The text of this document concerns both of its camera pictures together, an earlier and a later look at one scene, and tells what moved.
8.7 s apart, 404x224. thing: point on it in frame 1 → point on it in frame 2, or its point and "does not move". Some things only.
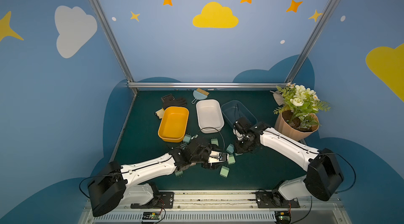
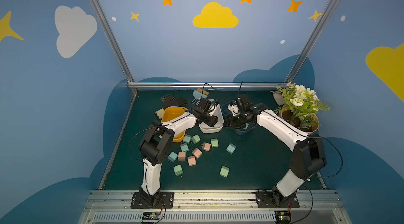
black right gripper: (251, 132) → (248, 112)
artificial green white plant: (303, 103) does not move
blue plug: (230, 148) does not move
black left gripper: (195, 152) → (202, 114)
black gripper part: (169, 100) does not move
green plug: (224, 171) does not move
